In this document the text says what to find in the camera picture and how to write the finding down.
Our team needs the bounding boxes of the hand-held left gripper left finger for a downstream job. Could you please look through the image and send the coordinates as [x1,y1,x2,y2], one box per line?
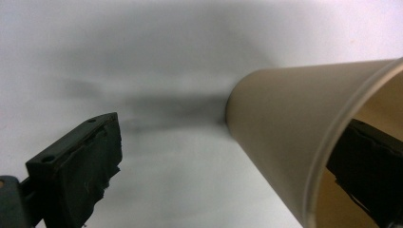
[20,111,124,228]

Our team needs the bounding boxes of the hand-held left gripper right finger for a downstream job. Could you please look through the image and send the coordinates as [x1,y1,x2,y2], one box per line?
[326,118,403,228]

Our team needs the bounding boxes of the tan paper cup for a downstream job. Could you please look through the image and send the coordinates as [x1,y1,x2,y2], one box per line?
[224,56,403,228]

